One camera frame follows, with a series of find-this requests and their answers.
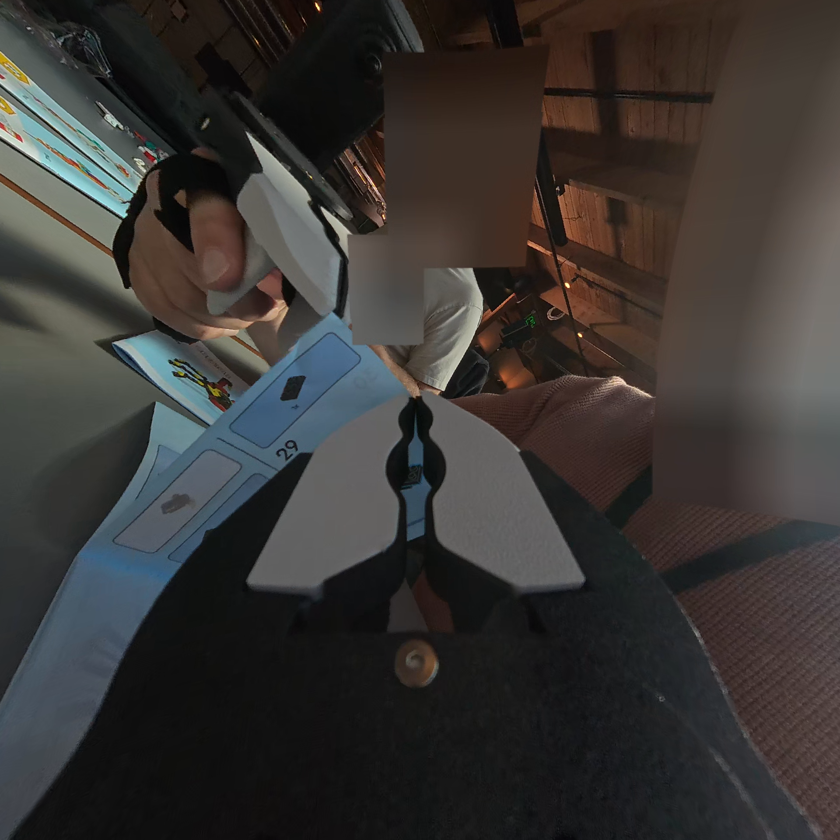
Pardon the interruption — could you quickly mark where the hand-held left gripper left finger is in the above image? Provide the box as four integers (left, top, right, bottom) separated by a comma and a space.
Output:
246, 395, 421, 601

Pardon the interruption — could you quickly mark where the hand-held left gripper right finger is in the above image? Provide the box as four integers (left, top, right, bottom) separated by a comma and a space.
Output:
420, 392, 586, 597

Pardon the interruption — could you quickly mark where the light blue instruction booklet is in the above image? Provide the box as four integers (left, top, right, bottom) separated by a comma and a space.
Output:
0, 314, 429, 729

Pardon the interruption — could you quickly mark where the grey desk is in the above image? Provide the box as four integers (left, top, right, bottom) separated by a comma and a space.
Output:
0, 13, 277, 697

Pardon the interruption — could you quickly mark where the person's right hand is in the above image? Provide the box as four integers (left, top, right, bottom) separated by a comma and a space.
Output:
112, 147, 298, 340

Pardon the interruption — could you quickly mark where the green lit display device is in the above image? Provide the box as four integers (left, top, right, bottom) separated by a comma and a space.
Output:
501, 311, 543, 347

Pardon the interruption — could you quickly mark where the colourful printed sheet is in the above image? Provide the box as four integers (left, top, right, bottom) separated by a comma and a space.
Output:
0, 52, 153, 219

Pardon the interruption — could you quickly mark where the person's pink knit sweater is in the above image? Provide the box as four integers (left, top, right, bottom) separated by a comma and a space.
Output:
451, 374, 840, 840

